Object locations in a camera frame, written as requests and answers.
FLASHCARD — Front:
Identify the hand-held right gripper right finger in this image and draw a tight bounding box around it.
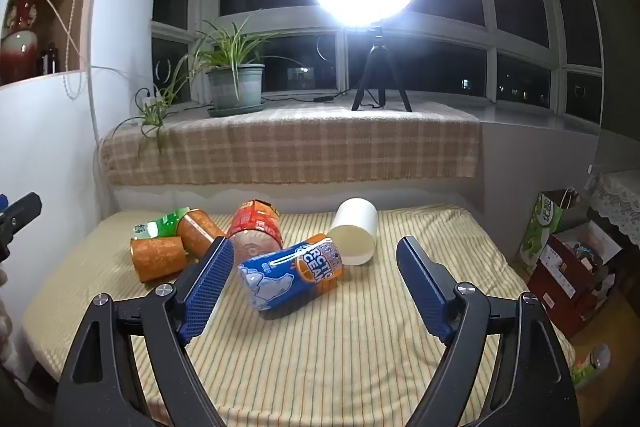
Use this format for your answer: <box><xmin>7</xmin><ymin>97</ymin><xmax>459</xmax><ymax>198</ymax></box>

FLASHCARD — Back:
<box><xmin>396</xmin><ymin>235</ymin><xmax>581</xmax><ymax>427</ymax></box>

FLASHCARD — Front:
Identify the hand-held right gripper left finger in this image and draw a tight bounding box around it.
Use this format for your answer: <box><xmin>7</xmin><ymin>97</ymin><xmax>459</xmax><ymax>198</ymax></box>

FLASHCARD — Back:
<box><xmin>54</xmin><ymin>236</ymin><xmax>236</xmax><ymax>427</ymax></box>

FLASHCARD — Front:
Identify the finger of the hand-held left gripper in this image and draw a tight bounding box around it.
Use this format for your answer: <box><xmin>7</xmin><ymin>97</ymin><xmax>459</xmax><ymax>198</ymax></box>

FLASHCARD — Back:
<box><xmin>0</xmin><ymin>192</ymin><xmax>43</xmax><ymax>260</ymax></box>

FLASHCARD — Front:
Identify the green printed cup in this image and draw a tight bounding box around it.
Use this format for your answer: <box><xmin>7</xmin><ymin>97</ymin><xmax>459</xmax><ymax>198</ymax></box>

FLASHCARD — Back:
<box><xmin>132</xmin><ymin>207</ymin><xmax>191</xmax><ymax>240</ymax></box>

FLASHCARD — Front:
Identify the white cup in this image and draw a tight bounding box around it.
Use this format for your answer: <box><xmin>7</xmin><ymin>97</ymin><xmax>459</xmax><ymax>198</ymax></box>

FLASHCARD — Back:
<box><xmin>327</xmin><ymin>198</ymin><xmax>378</xmax><ymax>268</ymax></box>

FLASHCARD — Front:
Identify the blue Arctic Ocean can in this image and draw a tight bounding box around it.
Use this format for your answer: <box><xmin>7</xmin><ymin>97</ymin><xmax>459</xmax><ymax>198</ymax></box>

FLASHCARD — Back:
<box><xmin>237</xmin><ymin>234</ymin><xmax>346</xmax><ymax>315</ymax></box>

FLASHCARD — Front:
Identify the striped yellow bed sheet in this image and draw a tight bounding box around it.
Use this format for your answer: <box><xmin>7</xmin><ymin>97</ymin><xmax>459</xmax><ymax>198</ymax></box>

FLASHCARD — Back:
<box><xmin>20</xmin><ymin>204</ymin><xmax>576</xmax><ymax>427</ymax></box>

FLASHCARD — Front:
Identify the green paper bag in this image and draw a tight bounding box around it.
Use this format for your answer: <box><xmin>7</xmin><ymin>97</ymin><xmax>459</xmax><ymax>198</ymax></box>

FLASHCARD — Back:
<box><xmin>517</xmin><ymin>189</ymin><xmax>578</xmax><ymax>270</ymax></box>

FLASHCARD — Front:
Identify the red box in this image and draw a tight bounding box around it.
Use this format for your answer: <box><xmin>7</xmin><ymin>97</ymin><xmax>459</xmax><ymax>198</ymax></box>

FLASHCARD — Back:
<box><xmin>527</xmin><ymin>234</ymin><xmax>607</xmax><ymax>339</ymax></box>

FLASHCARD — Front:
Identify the dark bottle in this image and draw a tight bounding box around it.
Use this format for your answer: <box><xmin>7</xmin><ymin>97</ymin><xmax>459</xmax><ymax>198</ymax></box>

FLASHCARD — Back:
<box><xmin>40</xmin><ymin>42</ymin><xmax>60</xmax><ymax>75</ymax></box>

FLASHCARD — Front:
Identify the red ceramic vase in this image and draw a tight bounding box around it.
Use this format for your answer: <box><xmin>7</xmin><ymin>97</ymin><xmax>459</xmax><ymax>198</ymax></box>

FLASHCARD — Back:
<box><xmin>0</xmin><ymin>0</ymin><xmax>42</xmax><ymax>85</ymax></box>

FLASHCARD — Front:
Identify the checked beige cloth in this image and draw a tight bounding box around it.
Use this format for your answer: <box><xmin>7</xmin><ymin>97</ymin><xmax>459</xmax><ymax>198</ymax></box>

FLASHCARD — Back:
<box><xmin>99</xmin><ymin>102</ymin><xmax>482</xmax><ymax>186</ymax></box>

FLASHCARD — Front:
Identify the green pot saucer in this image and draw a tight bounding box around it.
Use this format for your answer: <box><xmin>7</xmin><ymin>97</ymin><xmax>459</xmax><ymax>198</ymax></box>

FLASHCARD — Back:
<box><xmin>207</xmin><ymin>103</ymin><xmax>267</xmax><ymax>118</ymax></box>

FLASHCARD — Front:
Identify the open cardboard box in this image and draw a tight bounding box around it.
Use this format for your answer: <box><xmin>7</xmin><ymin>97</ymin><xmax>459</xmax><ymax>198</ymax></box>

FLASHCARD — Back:
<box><xmin>552</xmin><ymin>219</ymin><xmax>626</xmax><ymax>303</ymax></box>

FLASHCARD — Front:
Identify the green plastic bottle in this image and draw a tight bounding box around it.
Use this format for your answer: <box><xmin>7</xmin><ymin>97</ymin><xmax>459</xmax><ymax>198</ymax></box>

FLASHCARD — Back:
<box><xmin>570</xmin><ymin>344</ymin><xmax>613</xmax><ymax>390</ymax></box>

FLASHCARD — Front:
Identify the grey flower pot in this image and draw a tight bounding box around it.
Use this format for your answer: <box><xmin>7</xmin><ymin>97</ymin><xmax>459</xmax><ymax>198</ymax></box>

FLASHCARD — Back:
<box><xmin>206</xmin><ymin>63</ymin><xmax>266</xmax><ymax>112</ymax></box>

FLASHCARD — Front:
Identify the white lace cloth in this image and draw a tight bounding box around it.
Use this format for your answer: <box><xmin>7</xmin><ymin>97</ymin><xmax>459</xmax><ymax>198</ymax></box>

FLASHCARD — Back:
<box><xmin>590</xmin><ymin>169</ymin><xmax>640</xmax><ymax>248</ymax></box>

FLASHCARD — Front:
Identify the spider plant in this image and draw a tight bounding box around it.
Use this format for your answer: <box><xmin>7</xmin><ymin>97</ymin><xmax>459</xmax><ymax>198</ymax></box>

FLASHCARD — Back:
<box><xmin>90</xmin><ymin>14</ymin><xmax>301</xmax><ymax>152</ymax></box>

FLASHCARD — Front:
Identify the black tripod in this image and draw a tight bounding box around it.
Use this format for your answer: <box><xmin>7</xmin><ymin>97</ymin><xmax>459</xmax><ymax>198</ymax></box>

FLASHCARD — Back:
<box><xmin>351</xmin><ymin>26</ymin><xmax>413</xmax><ymax>112</ymax></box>

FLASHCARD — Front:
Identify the white cable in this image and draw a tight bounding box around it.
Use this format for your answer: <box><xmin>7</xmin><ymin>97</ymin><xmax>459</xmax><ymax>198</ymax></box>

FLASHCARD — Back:
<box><xmin>27</xmin><ymin>0</ymin><xmax>85</xmax><ymax>98</ymax></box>

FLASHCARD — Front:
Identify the black power cable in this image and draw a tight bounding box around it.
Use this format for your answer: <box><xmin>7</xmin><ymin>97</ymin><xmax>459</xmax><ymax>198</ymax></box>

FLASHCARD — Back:
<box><xmin>260</xmin><ymin>89</ymin><xmax>357</xmax><ymax>106</ymax></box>

